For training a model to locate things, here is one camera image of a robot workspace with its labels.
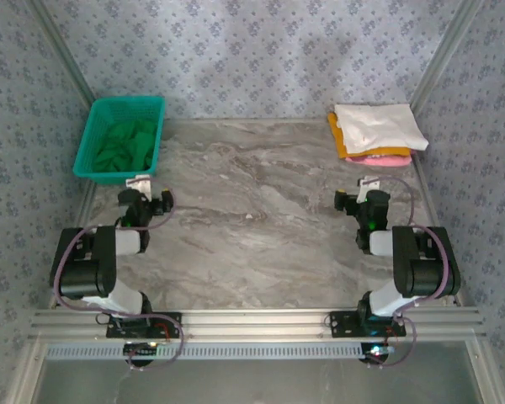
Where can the green t-shirt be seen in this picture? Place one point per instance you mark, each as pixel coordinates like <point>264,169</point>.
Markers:
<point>128,147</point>

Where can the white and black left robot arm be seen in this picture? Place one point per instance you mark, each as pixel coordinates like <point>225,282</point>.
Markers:
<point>84,269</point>

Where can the pink folded t-shirt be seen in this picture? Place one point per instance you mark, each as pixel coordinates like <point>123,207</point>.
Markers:
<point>383,161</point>

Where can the orange folded t-shirt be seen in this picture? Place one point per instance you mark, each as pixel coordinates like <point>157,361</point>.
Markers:
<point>341,143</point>

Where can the white folded t-shirt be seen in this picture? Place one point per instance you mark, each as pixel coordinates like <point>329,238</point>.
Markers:
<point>379,126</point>

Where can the teal plastic basket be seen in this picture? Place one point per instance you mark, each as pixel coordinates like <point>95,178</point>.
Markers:
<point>109,110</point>

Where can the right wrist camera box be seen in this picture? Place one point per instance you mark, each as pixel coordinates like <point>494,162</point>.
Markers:
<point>368,184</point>

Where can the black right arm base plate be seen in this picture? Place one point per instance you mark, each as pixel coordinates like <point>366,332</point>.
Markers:
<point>343,324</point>

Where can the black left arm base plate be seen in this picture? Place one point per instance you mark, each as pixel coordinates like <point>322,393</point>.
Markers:
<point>168,326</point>

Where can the aluminium mounting rail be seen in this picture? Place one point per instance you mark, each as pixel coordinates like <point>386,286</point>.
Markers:
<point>252,322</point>

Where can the aluminium frame post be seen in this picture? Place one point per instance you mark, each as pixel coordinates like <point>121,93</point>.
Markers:
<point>63,52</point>

